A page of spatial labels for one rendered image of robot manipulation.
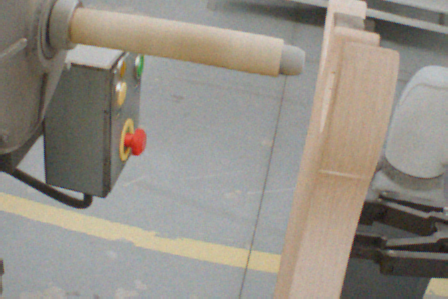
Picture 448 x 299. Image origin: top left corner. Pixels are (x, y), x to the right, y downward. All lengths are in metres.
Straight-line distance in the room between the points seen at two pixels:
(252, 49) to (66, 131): 0.39
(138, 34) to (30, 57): 0.10
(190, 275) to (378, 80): 1.74
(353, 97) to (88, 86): 0.44
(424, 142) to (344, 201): 0.85
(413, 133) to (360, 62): 0.91
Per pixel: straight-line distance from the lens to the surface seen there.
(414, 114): 1.36
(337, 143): 0.49
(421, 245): 0.68
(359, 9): 0.76
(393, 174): 1.43
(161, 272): 2.16
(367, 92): 0.47
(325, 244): 0.55
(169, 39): 0.55
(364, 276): 1.53
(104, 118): 0.85
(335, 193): 0.53
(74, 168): 0.90
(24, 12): 0.55
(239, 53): 0.54
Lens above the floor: 1.47
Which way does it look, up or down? 27 degrees down
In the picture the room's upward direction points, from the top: 7 degrees clockwise
